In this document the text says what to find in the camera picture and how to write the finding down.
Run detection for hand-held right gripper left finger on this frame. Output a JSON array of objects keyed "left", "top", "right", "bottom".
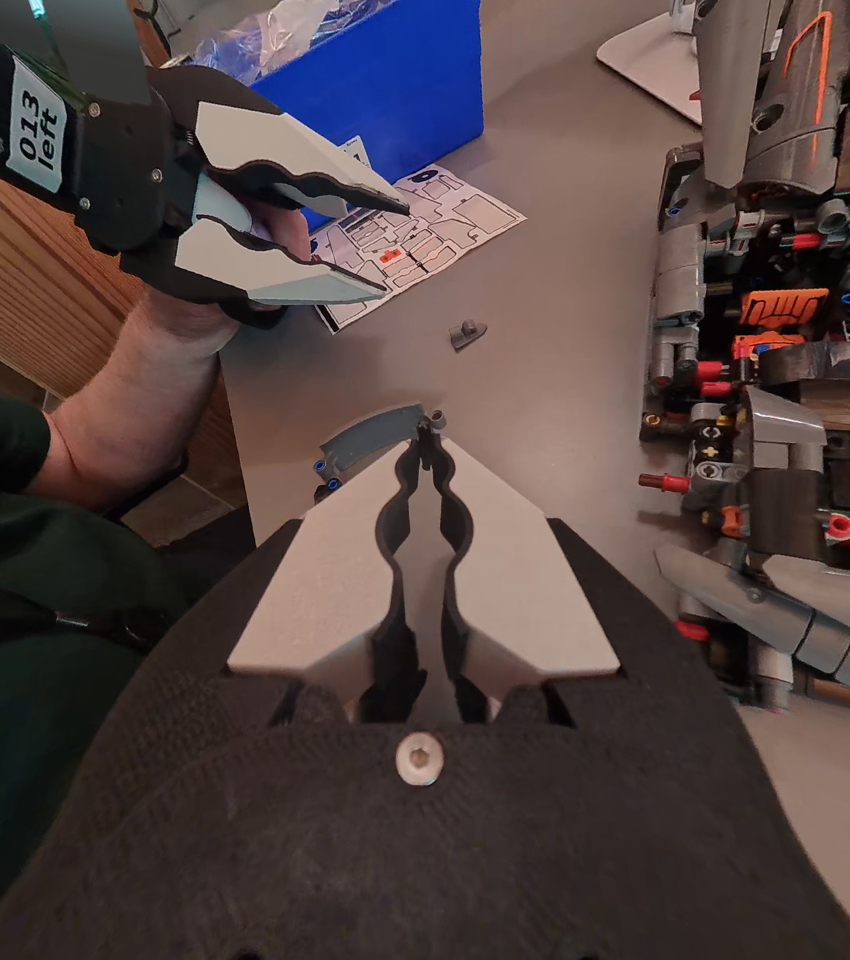
[{"left": 226, "top": 438, "right": 427, "bottom": 725}]

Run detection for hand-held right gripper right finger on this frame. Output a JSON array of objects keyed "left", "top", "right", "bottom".
[{"left": 431, "top": 437, "right": 622, "bottom": 725}]

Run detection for wooden cabinet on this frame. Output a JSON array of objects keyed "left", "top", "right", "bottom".
[{"left": 0, "top": 150, "right": 246, "bottom": 511}]

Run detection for white sticker sheet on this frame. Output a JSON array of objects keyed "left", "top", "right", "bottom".
[{"left": 307, "top": 138, "right": 528, "bottom": 336}]

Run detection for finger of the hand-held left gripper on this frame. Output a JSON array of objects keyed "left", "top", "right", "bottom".
[
  {"left": 173, "top": 216, "right": 388, "bottom": 307},
  {"left": 192, "top": 101, "right": 412, "bottom": 220}
]

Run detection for blue plastic bin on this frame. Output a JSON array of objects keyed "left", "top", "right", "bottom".
[{"left": 248, "top": 0, "right": 486, "bottom": 234}]

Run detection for white booklet stand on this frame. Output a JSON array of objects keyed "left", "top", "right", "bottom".
[{"left": 596, "top": 0, "right": 707, "bottom": 126}]

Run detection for person's left hand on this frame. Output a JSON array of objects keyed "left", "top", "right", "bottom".
[{"left": 95, "top": 202, "right": 315, "bottom": 425}]

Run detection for clear plastic bags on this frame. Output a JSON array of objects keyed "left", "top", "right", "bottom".
[{"left": 170, "top": 0, "right": 396, "bottom": 72}]

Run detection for dark curved lego panel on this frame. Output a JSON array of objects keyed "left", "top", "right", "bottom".
[{"left": 314, "top": 403, "right": 448, "bottom": 502}]

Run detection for person's dark green top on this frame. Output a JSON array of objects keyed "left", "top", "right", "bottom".
[{"left": 0, "top": 487, "right": 257, "bottom": 960}]

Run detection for person's left forearm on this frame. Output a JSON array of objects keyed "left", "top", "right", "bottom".
[{"left": 0, "top": 367, "right": 204, "bottom": 519}]

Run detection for grey lego car model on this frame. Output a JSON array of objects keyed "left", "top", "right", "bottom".
[{"left": 638, "top": 0, "right": 850, "bottom": 714}]

